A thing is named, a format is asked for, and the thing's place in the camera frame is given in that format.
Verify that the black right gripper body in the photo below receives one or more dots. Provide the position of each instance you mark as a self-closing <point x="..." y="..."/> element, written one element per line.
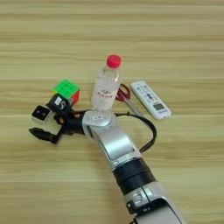
<point x="73" y="122"/>

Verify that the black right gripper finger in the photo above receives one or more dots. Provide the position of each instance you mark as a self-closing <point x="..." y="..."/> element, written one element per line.
<point x="43" y="134"/>

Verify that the multicoloured puzzle cube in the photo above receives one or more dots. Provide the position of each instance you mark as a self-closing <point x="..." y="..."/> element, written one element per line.
<point x="67" y="87"/>

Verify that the white remote control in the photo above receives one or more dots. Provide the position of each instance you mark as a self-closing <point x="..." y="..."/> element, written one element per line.
<point x="150" y="99"/>

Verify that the black box with white label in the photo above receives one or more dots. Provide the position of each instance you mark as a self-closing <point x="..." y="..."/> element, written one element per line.
<point x="59" y="102"/>

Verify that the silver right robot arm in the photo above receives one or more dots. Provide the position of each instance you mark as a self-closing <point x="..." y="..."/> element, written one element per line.
<point x="116" y="143"/>

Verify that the clear bottle with red cap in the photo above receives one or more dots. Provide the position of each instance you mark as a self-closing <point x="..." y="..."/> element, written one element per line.
<point x="105" y="87"/>

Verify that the small white box black face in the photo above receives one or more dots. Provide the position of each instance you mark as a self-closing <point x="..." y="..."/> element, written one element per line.
<point x="40" y="113"/>

